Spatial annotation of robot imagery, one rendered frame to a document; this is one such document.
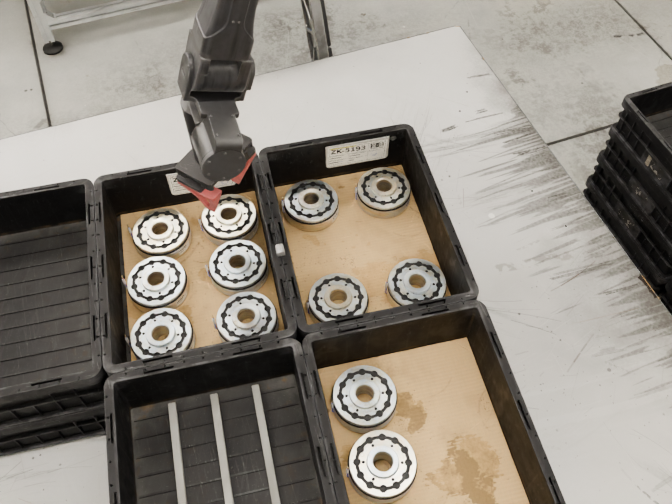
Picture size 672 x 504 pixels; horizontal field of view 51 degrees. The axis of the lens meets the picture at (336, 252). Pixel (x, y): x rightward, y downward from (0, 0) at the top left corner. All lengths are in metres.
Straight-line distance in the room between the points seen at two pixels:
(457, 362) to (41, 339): 0.71
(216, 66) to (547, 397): 0.84
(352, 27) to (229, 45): 2.24
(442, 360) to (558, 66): 2.00
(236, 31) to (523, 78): 2.18
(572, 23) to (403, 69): 1.53
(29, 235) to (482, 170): 0.95
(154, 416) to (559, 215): 0.93
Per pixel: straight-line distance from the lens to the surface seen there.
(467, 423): 1.16
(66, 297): 1.33
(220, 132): 0.88
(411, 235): 1.32
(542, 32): 3.18
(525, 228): 1.54
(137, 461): 1.17
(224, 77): 0.89
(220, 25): 0.84
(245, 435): 1.15
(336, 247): 1.30
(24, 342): 1.31
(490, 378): 1.16
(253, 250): 1.27
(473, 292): 1.15
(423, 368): 1.19
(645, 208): 2.09
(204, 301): 1.26
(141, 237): 1.33
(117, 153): 1.70
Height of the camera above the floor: 1.90
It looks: 56 degrees down
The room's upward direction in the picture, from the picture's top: straight up
